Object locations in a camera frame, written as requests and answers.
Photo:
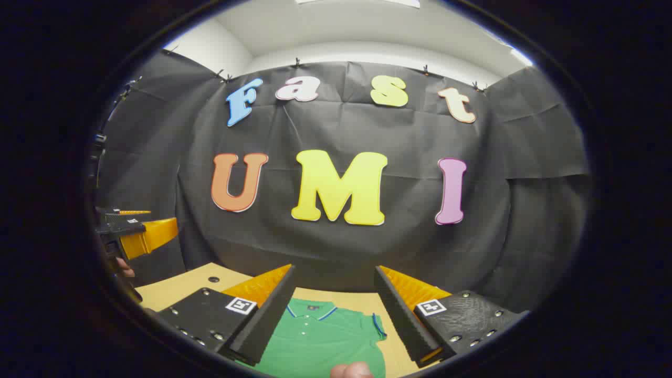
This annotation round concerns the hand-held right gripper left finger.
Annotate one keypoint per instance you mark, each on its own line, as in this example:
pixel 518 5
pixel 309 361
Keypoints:
pixel 268 320

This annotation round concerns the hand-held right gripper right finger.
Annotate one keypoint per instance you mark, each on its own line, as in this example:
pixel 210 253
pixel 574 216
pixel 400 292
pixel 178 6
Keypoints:
pixel 401 320

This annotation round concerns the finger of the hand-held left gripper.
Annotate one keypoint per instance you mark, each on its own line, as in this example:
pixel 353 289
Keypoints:
pixel 152 235
pixel 134 212

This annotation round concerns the green T-shirt with collar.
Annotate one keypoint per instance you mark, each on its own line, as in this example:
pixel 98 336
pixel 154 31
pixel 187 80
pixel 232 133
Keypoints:
pixel 315 341

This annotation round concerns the black backdrop cloth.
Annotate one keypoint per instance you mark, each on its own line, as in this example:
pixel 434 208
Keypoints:
pixel 399 131

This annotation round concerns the white ceiling light panel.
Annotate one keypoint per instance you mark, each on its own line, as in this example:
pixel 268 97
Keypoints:
pixel 357 2

